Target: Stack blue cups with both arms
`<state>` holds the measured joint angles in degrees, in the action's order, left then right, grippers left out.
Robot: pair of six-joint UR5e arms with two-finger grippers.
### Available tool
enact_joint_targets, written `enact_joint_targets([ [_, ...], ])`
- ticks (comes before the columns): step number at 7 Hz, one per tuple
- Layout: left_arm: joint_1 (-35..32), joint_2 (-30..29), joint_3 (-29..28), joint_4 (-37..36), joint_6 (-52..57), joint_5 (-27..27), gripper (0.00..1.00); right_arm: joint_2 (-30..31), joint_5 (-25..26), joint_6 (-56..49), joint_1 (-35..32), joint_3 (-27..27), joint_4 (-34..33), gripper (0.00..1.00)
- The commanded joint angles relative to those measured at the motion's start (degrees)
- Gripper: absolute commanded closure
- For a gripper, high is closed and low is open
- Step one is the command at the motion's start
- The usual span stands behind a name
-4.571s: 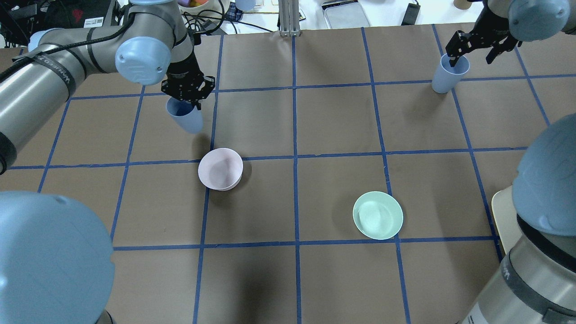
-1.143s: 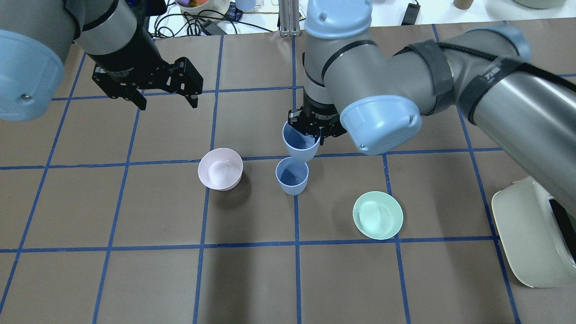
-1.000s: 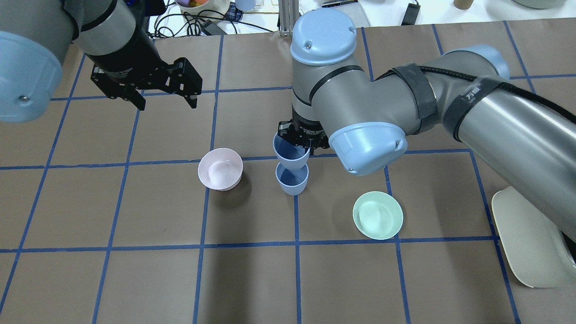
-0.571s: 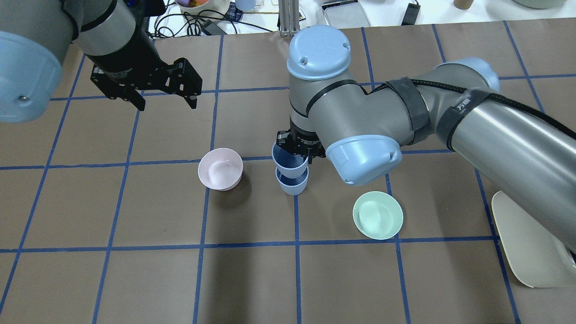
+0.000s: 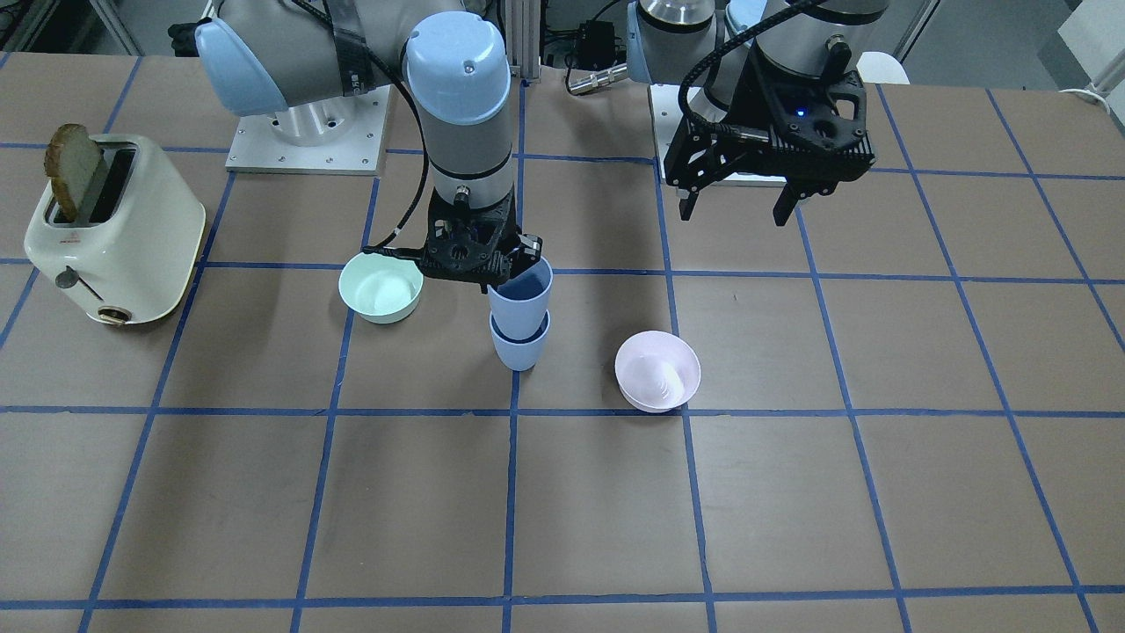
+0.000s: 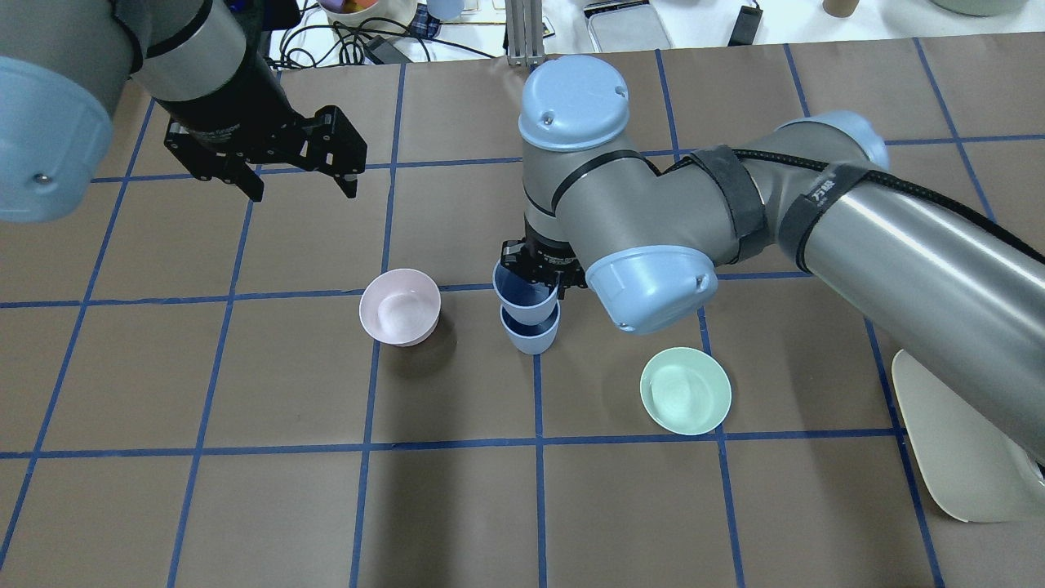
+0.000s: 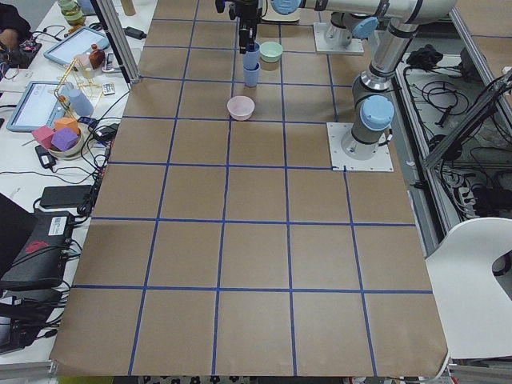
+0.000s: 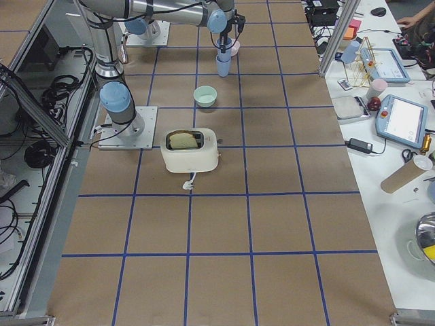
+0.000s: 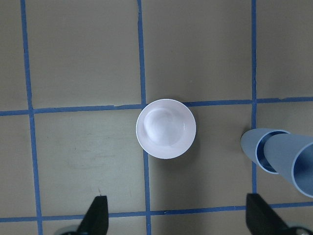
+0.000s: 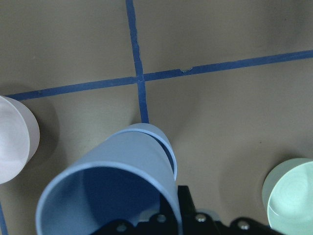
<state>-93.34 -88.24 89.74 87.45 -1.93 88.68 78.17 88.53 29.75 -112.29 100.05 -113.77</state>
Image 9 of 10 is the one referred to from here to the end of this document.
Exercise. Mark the pink bowl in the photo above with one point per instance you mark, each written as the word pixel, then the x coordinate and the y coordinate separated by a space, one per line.
pixel 165 129

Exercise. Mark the light blue cup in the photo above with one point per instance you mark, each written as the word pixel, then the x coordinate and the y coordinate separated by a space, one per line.
pixel 291 156

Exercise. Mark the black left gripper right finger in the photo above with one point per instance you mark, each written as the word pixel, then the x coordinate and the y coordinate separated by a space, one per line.
pixel 261 219

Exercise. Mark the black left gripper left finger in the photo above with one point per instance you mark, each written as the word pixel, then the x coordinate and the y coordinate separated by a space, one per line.
pixel 96 220

